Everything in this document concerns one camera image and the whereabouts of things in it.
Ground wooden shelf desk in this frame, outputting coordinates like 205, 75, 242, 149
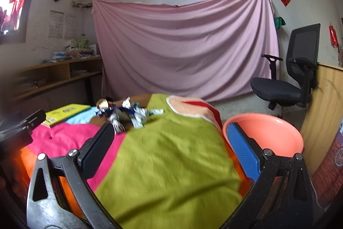
14, 56, 102, 105

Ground blue white wrappers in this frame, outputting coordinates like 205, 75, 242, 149
95, 97, 164, 135

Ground yellow book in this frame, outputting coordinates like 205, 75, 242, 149
42, 103, 91, 128

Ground pink hanging sheet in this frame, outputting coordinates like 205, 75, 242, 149
93, 0, 279, 102

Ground colourful patchwork table cloth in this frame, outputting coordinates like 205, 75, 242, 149
20, 93, 252, 229

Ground black office chair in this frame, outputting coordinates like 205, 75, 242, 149
251, 23, 321, 110

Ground wooden cabinet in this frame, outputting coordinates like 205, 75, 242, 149
301, 63, 343, 173

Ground paper calendar on wall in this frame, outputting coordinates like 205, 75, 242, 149
48, 11, 77, 40

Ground green hanging bag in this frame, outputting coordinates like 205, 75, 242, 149
274, 16, 286, 30

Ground orange plastic basin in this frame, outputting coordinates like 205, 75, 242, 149
223, 113, 304, 182

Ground clutter pile on shelf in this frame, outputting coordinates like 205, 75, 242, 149
44, 34, 100, 63

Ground red hanging ornament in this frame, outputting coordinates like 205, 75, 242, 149
328, 24, 339, 48

